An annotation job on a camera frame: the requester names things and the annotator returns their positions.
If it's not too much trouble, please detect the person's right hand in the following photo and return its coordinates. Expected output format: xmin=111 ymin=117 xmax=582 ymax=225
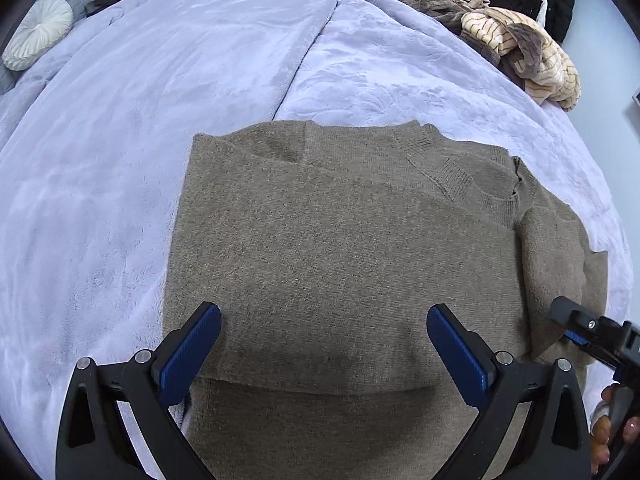
xmin=589 ymin=382 xmax=640 ymax=467

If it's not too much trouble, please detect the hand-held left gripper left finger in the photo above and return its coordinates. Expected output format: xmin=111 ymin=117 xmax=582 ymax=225
xmin=55 ymin=301 xmax=222 ymax=480

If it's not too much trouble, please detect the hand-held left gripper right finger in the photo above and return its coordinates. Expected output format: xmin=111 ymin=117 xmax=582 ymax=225
xmin=426 ymin=303 xmax=593 ymax=480

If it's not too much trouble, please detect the black strap item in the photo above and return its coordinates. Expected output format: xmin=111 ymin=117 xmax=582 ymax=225
xmin=85 ymin=0 xmax=143 ymax=16

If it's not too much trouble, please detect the brown knit sweater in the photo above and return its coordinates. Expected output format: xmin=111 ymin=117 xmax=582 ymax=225
xmin=162 ymin=120 xmax=609 ymax=480

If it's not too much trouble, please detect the lavender plush blanket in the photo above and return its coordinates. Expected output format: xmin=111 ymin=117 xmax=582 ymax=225
xmin=0 ymin=0 xmax=633 ymax=480

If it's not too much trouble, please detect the striped beige fuzzy garment pile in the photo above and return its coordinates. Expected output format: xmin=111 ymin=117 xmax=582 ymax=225
xmin=362 ymin=0 xmax=582 ymax=111

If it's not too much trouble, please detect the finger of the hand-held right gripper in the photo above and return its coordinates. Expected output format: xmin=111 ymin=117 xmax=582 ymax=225
xmin=548 ymin=296 xmax=626 ymax=368

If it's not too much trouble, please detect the round white pleated cushion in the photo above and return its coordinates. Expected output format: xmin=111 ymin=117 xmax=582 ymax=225
xmin=2 ymin=0 xmax=74 ymax=72

